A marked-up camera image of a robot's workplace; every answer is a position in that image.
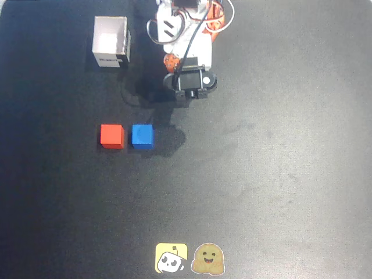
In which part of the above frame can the red cube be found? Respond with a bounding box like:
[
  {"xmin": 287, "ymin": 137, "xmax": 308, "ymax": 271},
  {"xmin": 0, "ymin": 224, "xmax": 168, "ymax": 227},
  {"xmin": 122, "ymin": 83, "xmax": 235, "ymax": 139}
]
[{"xmin": 99, "ymin": 124, "xmax": 125, "ymax": 150}]

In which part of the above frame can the white cardboard box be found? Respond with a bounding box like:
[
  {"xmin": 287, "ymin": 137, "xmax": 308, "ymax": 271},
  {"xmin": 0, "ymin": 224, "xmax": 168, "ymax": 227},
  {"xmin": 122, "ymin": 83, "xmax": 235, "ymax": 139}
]
[{"xmin": 91, "ymin": 16, "xmax": 131, "ymax": 69}]

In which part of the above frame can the blue cube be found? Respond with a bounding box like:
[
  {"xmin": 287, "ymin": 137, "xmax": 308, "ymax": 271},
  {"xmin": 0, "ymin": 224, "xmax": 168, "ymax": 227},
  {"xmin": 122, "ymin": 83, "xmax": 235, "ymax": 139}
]
[{"xmin": 131, "ymin": 124, "xmax": 155, "ymax": 150}]

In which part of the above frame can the black oval webcam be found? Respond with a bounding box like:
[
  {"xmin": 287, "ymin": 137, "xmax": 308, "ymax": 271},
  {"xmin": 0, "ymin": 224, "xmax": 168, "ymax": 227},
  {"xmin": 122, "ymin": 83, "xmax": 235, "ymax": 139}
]
[{"xmin": 162, "ymin": 64, "xmax": 218, "ymax": 109}]

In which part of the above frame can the black table mat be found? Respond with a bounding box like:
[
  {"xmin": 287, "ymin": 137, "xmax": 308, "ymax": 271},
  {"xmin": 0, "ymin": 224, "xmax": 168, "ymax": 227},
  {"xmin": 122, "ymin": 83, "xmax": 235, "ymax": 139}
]
[{"xmin": 0, "ymin": 0, "xmax": 372, "ymax": 279}]

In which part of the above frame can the yellow robot sticker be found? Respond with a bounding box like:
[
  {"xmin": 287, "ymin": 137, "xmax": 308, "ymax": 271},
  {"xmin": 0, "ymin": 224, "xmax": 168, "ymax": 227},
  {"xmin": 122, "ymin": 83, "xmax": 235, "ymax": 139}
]
[{"xmin": 155, "ymin": 242, "xmax": 188, "ymax": 274}]

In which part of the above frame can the hugging face sticker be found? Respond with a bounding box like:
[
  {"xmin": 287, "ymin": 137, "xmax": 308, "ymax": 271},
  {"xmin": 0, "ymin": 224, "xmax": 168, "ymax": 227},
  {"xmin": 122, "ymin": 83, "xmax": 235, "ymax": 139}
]
[{"xmin": 190, "ymin": 242, "xmax": 226, "ymax": 276}]

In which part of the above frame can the black webcam cable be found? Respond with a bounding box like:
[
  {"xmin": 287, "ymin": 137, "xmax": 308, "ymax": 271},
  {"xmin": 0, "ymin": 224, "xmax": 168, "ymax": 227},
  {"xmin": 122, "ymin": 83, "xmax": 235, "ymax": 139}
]
[{"xmin": 173, "ymin": 0, "xmax": 224, "ymax": 91}]

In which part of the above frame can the white cable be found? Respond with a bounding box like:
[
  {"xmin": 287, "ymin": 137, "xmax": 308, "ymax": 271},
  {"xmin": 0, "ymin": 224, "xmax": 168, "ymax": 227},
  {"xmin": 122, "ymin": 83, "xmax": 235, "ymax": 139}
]
[{"xmin": 203, "ymin": 0, "xmax": 235, "ymax": 33}]

